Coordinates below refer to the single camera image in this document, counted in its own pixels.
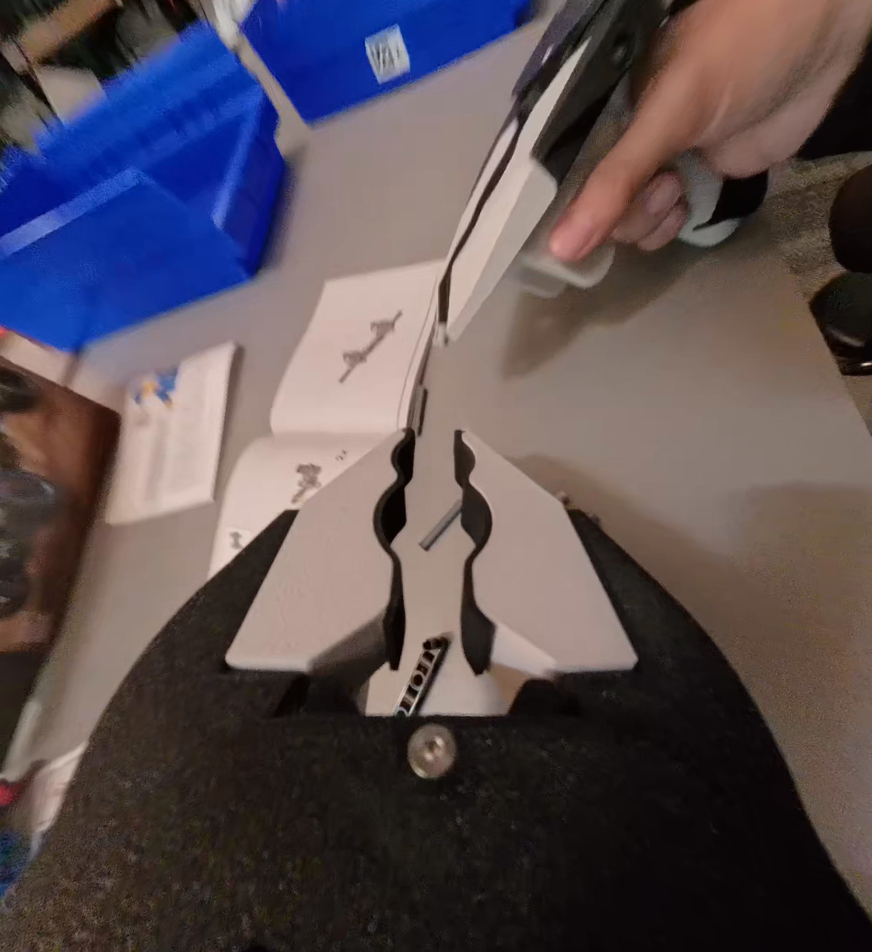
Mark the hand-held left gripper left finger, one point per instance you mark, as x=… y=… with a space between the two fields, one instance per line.
x=309 y=595

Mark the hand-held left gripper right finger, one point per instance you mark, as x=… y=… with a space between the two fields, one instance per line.
x=555 y=595

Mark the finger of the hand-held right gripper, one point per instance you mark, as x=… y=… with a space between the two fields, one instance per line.
x=503 y=245
x=480 y=182

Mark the small black lego connector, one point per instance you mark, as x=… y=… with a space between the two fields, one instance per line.
x=422 y=409

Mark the person's right forearm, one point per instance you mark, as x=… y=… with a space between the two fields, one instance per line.
x=867 y=74

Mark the dark grey lego axle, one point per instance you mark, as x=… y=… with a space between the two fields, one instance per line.
x=441 y=526

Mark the black lego beam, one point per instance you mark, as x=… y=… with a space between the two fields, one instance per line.
x=422 y=675

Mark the open lego instruction booklet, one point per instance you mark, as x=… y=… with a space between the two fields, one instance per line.
x=354 y=357

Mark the black lego set box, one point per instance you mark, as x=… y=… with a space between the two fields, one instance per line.
x=12 y=520

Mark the person's right hand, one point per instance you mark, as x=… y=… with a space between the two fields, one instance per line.
x=719 y=89

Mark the white paper leaflet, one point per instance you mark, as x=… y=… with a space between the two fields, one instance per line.
x=172 y=439

